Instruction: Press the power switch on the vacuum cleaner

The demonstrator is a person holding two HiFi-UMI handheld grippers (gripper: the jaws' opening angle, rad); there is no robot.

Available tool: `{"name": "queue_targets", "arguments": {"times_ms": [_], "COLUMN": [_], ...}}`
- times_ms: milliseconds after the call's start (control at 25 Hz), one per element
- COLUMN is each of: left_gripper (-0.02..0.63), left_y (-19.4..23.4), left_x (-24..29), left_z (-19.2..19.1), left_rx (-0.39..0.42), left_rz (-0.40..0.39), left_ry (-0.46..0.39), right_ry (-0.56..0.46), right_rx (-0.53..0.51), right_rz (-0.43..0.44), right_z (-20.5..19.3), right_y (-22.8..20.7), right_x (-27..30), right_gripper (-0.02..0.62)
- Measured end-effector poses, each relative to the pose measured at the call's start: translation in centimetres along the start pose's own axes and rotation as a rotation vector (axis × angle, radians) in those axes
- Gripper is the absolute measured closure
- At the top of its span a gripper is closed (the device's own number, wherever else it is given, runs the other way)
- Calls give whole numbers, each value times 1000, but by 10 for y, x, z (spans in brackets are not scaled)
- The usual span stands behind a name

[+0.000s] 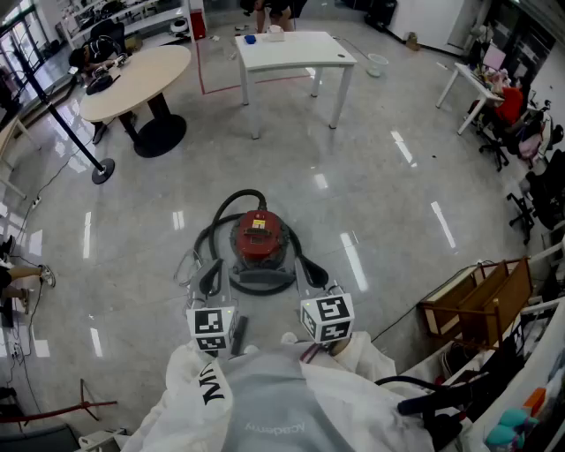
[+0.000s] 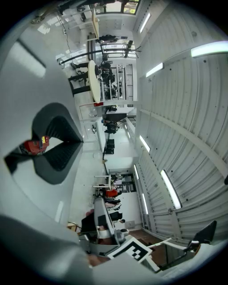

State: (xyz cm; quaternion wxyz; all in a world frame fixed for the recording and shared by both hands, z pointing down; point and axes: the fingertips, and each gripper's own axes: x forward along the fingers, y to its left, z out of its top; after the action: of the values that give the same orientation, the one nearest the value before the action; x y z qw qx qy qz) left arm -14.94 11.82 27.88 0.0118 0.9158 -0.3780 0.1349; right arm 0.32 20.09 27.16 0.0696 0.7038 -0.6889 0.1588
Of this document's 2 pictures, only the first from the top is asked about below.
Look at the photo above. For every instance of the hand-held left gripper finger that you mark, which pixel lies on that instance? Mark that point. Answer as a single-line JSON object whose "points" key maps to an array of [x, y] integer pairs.
{"points": [[223, 284], [198, 282]]}

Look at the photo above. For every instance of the red cabinet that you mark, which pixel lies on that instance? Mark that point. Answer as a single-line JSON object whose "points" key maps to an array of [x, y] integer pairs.
{"points": [[198, 22]]}

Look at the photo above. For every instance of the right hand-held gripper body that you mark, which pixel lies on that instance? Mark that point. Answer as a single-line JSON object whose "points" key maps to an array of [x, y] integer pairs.
{"points": [[329, 315]]}

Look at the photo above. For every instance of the white tissue box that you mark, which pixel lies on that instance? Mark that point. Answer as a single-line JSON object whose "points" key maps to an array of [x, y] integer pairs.
{"points": [[274, 34]]}

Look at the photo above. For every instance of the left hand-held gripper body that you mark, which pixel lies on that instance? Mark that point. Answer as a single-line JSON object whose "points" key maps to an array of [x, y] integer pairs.
{"points": [[212, 322]]}

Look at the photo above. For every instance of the person's torso in white jacket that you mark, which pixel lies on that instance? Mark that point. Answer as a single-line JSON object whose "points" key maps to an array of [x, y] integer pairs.
{"points": [[273, 406]]}

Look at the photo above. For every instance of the person's left white shoe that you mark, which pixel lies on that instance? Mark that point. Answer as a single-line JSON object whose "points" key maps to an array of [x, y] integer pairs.
{"points": [[251, 349]]}

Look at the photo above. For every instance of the white round appliance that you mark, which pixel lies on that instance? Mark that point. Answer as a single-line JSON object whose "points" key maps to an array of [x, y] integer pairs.
{"points": [[179, 27]]}

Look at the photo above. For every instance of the red vacuum cleaner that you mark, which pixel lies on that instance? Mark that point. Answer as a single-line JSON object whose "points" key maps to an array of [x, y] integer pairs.
{"points": [[258, 236]]}

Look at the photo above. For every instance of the white office desk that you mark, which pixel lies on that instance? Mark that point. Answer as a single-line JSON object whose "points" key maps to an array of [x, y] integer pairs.
{"points": [[468, 75]]}

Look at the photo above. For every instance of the round beige table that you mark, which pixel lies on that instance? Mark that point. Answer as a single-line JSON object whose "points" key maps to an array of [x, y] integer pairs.
{"points": [[145, 75]]}

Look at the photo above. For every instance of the white power strip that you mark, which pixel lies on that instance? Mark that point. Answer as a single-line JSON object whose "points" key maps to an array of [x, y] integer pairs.
{"points": [[37, 201]]}

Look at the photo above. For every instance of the black office chair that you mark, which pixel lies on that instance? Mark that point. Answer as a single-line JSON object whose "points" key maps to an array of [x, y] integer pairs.
{"points": [[499, 148], [545, 194]]}

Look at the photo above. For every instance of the small blue object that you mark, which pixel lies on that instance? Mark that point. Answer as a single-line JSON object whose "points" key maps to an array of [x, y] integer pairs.
{"points": [[250, 39]]}

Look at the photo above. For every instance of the teal soft item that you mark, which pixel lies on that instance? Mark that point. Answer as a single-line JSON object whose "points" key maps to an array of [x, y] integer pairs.
{"points": [[507, 428]]}

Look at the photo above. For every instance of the person's right forearm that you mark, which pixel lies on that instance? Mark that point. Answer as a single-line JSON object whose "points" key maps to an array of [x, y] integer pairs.
{"points": [[353, 353]]}

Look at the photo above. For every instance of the brown wooden rack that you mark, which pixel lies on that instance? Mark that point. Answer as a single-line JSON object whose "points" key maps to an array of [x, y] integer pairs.
{"points": [[481, 300]]}

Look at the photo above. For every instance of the white bucket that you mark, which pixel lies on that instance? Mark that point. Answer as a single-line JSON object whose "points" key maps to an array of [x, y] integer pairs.
{"points": [[377, 64]]}

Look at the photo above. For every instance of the person's white shoe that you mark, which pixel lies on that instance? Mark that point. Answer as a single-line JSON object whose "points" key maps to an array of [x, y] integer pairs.
{"points": [[289, 338], [251, 349]]}

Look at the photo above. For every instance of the black equipment case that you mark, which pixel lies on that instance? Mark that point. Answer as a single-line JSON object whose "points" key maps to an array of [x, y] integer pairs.
{"points": [[381, 13]]}

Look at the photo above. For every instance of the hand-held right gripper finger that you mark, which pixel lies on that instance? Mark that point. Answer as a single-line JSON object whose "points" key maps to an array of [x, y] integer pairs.
{"points": [[322, 273], [302, 276]]}

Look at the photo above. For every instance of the black coat stand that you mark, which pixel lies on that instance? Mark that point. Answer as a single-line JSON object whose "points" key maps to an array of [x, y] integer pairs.
{"points": [[103, 170]]}

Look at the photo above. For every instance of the pink bag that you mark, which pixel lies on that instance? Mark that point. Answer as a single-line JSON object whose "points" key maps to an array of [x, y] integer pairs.
{"points": [[529, 145]]}

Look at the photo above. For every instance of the white metal shelving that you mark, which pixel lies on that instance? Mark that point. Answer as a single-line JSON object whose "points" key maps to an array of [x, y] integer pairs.
{"points": [[521, 388], [103, 440]]}

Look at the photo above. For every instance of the red metal stand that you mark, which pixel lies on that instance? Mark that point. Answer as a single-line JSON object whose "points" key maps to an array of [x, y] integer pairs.
{"points": [[84, 404]]}

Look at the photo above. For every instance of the person's right white shoe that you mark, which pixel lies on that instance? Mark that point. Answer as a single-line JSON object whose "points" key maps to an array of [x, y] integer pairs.
{"points": [[289, 338]]}

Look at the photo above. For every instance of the white rectangular table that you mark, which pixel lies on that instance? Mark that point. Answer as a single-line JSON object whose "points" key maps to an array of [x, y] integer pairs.
{"points": [[291, 50]]}

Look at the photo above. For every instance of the beige rectangular table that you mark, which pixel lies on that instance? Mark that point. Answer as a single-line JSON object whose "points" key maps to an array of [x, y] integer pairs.
{"points": [[9, 137]]}

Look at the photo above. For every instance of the person's left forearm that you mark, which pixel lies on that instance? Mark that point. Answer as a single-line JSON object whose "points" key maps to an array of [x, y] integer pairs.
{"points": [[190, 366]]}

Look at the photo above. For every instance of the white storage shelf unit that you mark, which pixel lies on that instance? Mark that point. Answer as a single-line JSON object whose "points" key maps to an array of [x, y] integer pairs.
{"points": [[145, 17]]}

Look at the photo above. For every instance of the black bag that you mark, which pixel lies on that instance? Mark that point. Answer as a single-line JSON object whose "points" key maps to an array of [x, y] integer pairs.
{"points": [[99, 84]]}

